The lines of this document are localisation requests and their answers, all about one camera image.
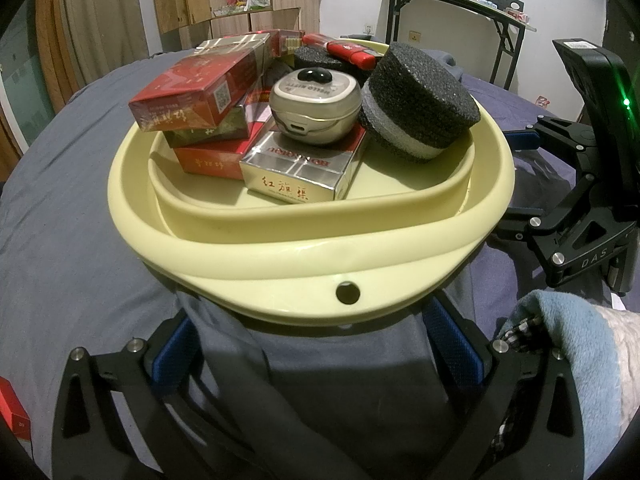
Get person's pale quilted pants leg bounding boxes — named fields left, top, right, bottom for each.
left=597, top=305, right=640, bottom=466

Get silver red striped cigarette pack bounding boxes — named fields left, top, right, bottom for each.
left=194, top=29, right=282, bottom=77

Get plain red box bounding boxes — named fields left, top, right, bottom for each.
left=0, top=376, right=32, bottom=457

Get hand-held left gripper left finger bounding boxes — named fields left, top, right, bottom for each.
left=50, top=310, right=211, bottom=480

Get grey cloth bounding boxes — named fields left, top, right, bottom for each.
left=0, top=47, right=506, bottom=480

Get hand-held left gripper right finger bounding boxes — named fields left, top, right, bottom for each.
left=424, top=294, right=591, bottom=480

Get beige curtain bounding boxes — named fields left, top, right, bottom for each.
left=0, top=0, right=151, bottom=161

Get red cigarette box pink label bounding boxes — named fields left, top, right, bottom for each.
left=128, top=49, right=259, bottom=134

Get silver earbud case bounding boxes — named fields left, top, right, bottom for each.
left=269, top=67, right=363, bottom=148

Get pale yellow plastic basin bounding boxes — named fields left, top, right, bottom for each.
left=107, top=37, right=516, bottom=323

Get large red silver cigarette box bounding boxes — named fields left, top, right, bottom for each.
left=239, top=122, right=372, bottom=206

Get black foam disc grey band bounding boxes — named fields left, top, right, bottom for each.
left=358, top=41, right=482, bottom=162

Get red lighter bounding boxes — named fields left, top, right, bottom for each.
left=301, top=33, right=379, bottom=69

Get light blue fleece cloth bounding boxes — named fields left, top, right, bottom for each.
left=500, top=289, right=626, bottom=466

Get blue blanket white triangles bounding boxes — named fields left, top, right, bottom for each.
left=457, top=72, right=626, bottom=311

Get plain black foam disc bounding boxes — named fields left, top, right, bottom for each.
left=291, top=45, right=353, bottom=75

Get small red cigarette box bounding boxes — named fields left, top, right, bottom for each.
left=174, top=127, right=273, bottom=182

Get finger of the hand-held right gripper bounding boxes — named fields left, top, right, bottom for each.
left=492, top=160, right=601, bottom=246
left=501, top=114, right=596, bottom=161

